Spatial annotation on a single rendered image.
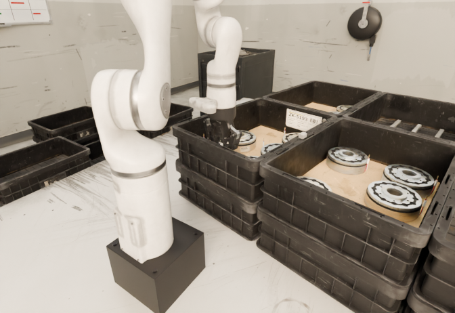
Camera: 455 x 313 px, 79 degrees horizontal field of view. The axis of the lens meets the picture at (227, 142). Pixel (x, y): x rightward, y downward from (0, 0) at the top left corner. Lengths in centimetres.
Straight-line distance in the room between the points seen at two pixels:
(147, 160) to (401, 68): 374
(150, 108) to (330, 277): 46
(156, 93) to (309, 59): 385
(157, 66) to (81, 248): 51
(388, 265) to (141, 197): 41
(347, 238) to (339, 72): 365
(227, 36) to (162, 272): 48
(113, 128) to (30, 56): 310
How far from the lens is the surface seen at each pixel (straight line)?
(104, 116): 43
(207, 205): 78
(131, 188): 47
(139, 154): 46
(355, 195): 71
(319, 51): 415
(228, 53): 65
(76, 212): 91
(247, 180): 62
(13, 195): 147
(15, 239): 90
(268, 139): 93
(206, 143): 66
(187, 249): 58
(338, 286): 63
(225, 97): 68
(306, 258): 63
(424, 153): 84
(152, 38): 44
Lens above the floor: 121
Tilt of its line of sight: 25 degrees down
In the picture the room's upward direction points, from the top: straight up
